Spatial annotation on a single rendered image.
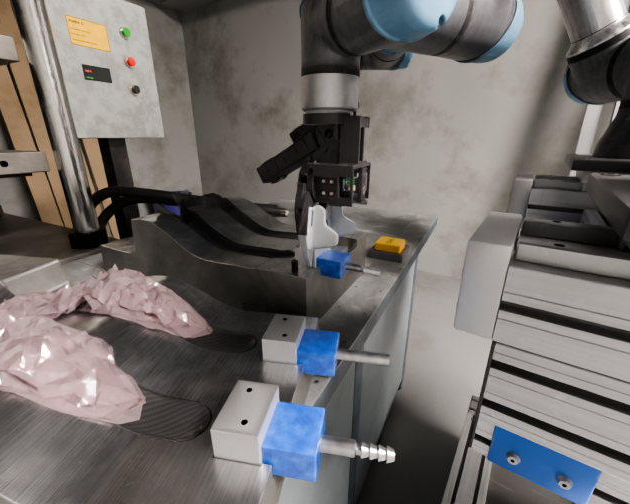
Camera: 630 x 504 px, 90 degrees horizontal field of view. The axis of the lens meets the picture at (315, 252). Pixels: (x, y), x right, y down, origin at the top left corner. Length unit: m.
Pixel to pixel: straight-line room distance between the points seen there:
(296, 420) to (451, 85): 2.53
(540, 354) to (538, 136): 2.28
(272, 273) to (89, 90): 0.91
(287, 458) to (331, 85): 0.38
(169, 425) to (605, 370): 0.35
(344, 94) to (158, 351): 0.36
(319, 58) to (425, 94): 2.28
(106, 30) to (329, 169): 1.00
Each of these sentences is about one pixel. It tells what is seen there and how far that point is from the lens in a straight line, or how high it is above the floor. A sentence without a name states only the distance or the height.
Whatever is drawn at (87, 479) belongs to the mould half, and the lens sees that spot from 0.31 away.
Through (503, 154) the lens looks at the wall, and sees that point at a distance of 2.57.
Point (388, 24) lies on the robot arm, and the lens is 0.36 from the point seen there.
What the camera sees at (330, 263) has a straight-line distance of 0.47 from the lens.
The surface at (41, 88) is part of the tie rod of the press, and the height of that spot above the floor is 1.18.
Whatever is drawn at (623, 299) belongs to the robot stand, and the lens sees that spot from 0.31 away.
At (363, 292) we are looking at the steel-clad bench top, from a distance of 0.61.
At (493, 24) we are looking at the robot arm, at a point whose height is 1.19.
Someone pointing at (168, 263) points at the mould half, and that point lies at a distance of 0.63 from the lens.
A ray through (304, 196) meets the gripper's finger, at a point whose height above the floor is 1.00.
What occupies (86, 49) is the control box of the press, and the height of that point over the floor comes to 1.31.
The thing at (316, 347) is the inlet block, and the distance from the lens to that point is 0.34.
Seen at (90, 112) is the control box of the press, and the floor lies 1.14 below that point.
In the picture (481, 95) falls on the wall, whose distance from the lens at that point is 2.61.
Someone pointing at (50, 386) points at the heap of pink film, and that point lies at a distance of 0.33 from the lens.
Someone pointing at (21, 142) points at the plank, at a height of 1.03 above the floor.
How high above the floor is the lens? 1.08
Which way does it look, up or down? 20 degrees down
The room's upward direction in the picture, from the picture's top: straight up
